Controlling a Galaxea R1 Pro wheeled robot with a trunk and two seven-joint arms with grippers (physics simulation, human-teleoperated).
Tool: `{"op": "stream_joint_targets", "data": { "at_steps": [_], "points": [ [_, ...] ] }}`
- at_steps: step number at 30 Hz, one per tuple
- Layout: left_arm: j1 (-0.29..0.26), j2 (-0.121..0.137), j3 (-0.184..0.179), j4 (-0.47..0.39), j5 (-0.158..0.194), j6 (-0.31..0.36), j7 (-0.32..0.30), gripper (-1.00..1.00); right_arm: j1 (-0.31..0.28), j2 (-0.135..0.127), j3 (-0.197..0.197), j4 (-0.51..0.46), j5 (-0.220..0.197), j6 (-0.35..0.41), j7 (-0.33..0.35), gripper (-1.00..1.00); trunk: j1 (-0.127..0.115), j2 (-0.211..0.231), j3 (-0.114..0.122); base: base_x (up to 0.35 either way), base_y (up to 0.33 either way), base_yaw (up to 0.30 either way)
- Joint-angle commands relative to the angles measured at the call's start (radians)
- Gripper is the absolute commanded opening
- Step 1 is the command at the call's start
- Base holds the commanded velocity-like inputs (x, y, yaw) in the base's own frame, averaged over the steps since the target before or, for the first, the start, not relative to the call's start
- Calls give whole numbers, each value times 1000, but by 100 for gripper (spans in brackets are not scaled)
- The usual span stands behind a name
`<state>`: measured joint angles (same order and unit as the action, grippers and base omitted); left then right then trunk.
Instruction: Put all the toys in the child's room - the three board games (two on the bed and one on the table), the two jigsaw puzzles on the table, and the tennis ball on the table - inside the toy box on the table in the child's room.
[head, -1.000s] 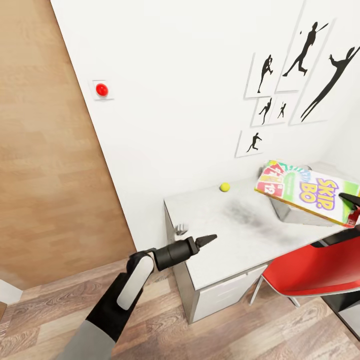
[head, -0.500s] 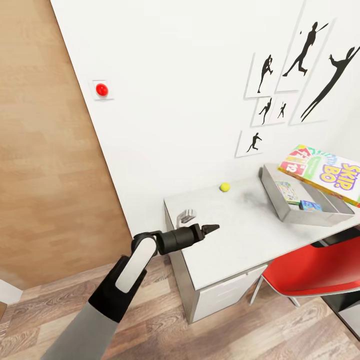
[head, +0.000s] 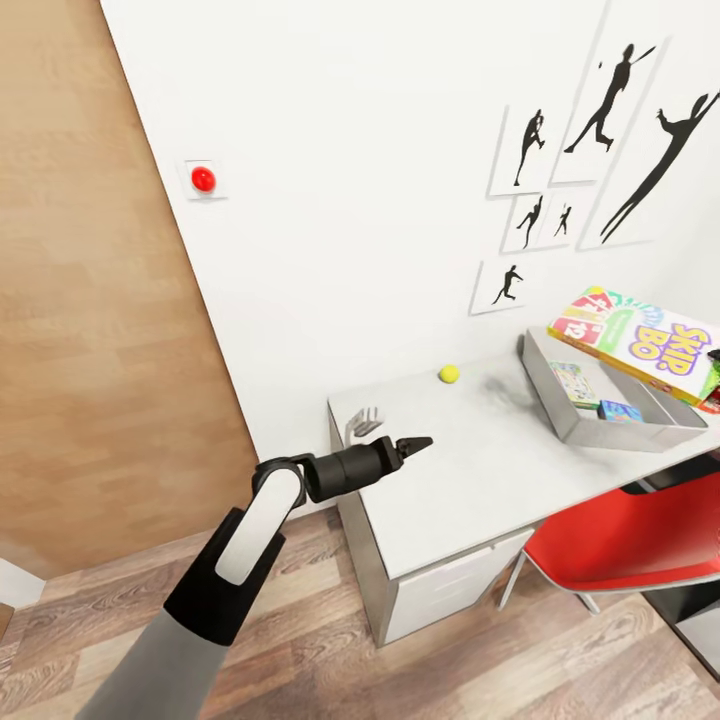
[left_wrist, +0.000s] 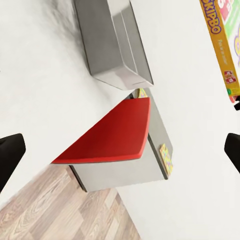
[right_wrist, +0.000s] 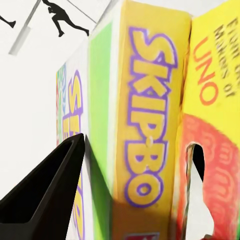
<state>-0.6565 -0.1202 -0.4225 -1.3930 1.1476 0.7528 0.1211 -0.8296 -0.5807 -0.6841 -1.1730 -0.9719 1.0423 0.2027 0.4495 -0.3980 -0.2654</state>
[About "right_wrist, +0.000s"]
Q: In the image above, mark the desk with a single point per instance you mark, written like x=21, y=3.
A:
x=199, y=219

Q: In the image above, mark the board game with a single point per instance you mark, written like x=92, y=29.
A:
x=146, y=86

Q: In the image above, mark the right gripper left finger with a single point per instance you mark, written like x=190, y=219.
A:
x=39, y=207

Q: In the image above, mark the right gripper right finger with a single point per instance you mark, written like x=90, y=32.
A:
x=198, y=159

